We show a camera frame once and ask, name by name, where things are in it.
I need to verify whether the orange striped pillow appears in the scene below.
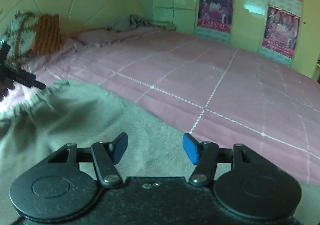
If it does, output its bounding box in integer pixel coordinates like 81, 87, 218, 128
30, 14, 63, 55

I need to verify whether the pink checked bed sheet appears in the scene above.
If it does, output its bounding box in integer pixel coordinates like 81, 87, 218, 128
0, 26, 320, 225

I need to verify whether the crumpled grey cloth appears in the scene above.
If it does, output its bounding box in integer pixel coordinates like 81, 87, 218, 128
109, 14, 153, 32

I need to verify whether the cream wardrobe with posters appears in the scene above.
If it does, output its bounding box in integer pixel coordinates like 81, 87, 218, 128
153, 0, 319, 79

